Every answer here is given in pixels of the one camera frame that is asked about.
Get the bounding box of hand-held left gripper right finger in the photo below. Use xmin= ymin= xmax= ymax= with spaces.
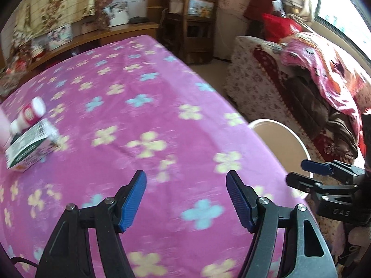
xmin=225 ymin=170 xmax=338 ymax=278

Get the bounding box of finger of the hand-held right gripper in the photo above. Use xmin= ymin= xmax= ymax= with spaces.
xmin=285 ymin=172 xmax=321 ymax=194
xmin=301 ymin=159 xmax=334 ymax=177

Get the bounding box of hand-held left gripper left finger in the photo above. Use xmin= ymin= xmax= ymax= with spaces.
xmin=35 ymin=169 xmax=147 ymax=278

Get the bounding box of white round bin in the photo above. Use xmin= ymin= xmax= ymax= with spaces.
xmin=247 ymin=119 xmax=315 ymax=199

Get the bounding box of person's right forearm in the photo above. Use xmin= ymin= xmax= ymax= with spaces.
xmin=336 ymin=227 xmax=371 ymax=268

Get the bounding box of brown jacket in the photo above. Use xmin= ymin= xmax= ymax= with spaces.
xmin=283 ymin=75 xmax=360 ymax=160

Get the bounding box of floral covered sofa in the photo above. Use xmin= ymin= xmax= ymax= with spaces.
xmin=226 ymin=35 xmax=371 ymax=238

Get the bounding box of pink printed blanket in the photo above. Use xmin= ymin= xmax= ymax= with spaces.
xmin=279 ymin=31 xmax=371 ymax=129

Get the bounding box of white green milk carton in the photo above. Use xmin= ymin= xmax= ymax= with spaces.
xmin=5 ymin=118 xmax=60 ymax=172

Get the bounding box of white yogurt bottle red label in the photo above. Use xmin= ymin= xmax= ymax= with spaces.
xmin=10 ymin=97 xmax=46 ymax=136

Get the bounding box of red bag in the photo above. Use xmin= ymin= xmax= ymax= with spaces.
xmin=262 ymin=13 xmax=302 ymax=43

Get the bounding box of pink water bottle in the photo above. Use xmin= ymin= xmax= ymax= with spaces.
xmin=0 ymin=104 xmax=13 ymax=151

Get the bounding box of window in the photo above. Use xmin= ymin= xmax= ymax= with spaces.
xmin=315 ymin=0 xmax=371 ymax=77

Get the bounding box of wooden headboard shelf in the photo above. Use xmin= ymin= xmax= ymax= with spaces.
xmin=0 ymin=22 xmax=160 ymax=100

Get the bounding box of framed couple photo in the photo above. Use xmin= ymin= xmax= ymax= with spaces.
xmin=46 ymin=25 xmax=73 ymax=51

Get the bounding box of dark wooden rack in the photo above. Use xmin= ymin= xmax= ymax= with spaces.
xmin=160 ymin=0 xmax=221 ymax=65

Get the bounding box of white framed photo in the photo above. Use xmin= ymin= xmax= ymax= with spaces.
xmin=110 ymin=1 xmax=130 ymax=25

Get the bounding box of yellow floral quilt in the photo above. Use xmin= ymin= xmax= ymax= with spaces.
xmin=14 ymin=0 xmax=115 ymax=39

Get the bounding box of black cable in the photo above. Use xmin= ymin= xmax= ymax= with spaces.
xmin=11 ymin=255 xmax=40 ymax=270

